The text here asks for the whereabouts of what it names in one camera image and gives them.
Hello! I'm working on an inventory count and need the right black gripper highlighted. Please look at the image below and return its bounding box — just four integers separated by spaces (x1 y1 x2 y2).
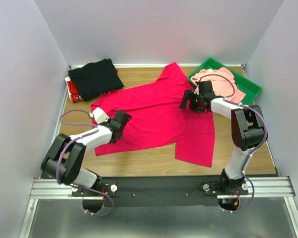
179 90 205 114

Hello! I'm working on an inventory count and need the magenta t shirt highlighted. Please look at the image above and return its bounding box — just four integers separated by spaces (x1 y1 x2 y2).
91 63 215 167

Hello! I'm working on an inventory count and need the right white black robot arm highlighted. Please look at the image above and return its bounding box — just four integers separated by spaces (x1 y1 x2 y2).
179 81 268 194

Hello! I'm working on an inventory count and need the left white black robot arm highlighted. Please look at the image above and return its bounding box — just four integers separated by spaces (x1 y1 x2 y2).
41 107 132 196

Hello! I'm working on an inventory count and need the salmon pink t shirt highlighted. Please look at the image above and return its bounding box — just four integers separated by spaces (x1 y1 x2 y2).
190 67 245 103

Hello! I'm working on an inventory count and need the black folded t shirt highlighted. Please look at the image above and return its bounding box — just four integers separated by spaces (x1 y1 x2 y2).
68 59 124 101

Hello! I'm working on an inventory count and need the green plastic bin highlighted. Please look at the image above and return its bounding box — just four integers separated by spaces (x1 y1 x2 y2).
187 58 262 105

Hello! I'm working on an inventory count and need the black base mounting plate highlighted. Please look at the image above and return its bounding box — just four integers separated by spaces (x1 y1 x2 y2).
72 176 249 211

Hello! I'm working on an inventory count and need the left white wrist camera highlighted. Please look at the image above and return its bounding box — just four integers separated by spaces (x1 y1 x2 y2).
89 107 110 124

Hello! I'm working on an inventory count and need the aluminium frame rail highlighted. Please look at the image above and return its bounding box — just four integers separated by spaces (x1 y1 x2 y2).
30 177 295 199

